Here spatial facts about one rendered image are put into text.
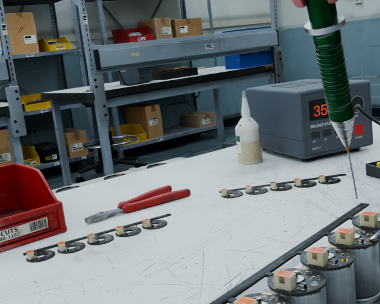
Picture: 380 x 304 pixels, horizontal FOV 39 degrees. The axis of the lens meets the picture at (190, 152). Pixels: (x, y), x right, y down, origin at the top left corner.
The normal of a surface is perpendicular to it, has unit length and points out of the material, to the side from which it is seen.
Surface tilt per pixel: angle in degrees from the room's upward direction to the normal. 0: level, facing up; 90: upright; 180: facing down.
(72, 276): 0
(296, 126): 90
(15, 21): 92
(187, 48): 90
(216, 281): 0
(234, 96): 90
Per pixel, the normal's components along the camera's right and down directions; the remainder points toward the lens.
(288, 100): -0.92, 0.18
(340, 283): 0.18, 0.17
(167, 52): 0.59, 0.09
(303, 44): -0.80, 0.21
